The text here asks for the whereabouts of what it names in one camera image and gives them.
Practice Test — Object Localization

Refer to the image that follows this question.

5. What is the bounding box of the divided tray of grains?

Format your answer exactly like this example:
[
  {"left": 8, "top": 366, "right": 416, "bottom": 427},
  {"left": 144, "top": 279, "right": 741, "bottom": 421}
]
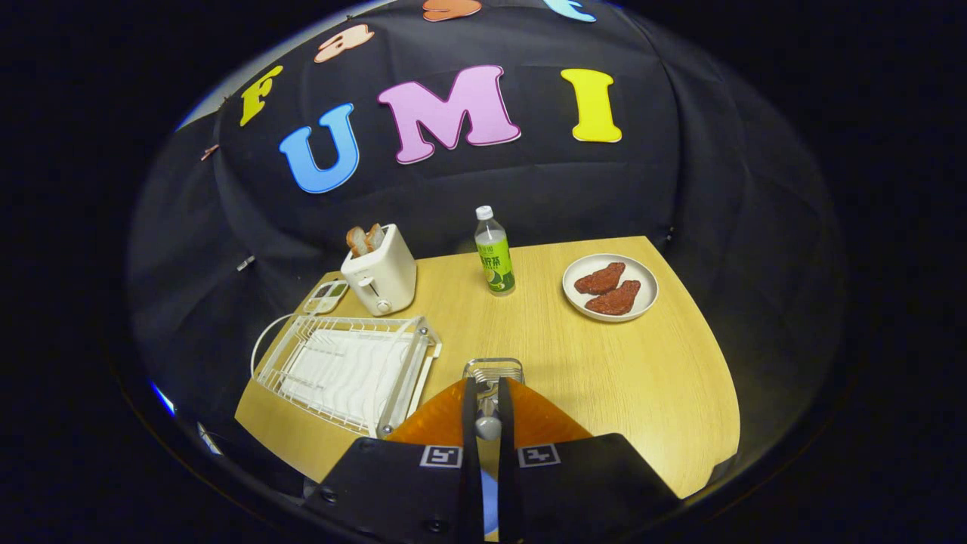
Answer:
[{"left": 304, "top": 280, "right": 350, "bottom": 316}]

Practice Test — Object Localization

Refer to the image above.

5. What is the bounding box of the green label drink bottle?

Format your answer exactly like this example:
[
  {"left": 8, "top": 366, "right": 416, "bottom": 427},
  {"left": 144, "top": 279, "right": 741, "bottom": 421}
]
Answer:
[{"left": 474, "top": 206, "right": 516, "bottom": 296}]

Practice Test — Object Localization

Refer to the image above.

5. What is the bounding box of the blue plate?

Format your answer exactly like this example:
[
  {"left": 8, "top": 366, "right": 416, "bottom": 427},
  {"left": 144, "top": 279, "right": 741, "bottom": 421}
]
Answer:
[{"left": 481, "top": 468, "right": 499, "bottom": 536}]

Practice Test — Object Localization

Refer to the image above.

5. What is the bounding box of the white wire dish rack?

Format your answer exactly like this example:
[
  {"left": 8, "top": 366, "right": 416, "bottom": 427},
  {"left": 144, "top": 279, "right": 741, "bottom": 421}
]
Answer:
[{"left": 250, "top": 311, "right": 443, "bottom": 440}]

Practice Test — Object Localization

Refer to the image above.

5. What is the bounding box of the small wire basket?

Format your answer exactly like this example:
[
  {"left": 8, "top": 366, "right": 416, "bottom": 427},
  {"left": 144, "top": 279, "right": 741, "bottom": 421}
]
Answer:
[{"left": 462, "top": 357, "right": 525, "bottom": 397}]

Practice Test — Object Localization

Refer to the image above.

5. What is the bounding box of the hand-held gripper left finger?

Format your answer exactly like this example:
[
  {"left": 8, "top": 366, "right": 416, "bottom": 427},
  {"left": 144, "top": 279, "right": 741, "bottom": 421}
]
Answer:
[{"left": 302, "top": 376, "right": 485, "bottom": 544}]

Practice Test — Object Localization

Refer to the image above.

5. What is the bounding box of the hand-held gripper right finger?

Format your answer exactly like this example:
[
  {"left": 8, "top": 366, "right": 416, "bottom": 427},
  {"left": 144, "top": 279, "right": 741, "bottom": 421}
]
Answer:
[{"left": 496, "top": 376, "right": 682, "bottom": 544}]

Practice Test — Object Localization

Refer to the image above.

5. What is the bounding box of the black backdrop cloth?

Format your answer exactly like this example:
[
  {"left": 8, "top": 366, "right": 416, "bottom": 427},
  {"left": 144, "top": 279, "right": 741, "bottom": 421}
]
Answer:
[{"left": 125, "top": 0, "right": 847, "bottom": 499}]

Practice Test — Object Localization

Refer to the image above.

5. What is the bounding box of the white dish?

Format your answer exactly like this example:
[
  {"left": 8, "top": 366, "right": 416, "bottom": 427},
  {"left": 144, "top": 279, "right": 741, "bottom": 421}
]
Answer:
[{"left": 562, "top": 253, "right": 660, "bottom": 323}]

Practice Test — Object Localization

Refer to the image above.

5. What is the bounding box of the red meat piece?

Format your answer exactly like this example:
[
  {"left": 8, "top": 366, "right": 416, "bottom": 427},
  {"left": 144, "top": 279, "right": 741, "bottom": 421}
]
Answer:
[
  {"left": 573, "top": 262, "right": 627, "bottom": 295},
  {"left": 585, "top": 280, "right": 642, "bottom": 317}
]

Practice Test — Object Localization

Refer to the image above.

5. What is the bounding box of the white toaster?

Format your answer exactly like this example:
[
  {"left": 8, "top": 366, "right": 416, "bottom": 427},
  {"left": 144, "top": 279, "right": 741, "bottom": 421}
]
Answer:
[{"left": 341, "top": 224, "right": 418, "bottom": 317}]

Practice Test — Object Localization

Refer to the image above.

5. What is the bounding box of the metal spoon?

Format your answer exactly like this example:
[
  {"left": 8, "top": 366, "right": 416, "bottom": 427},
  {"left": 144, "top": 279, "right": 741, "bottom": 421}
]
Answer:
[{"left": 474, "top": 382, "right": 503, "bottom": 442}]

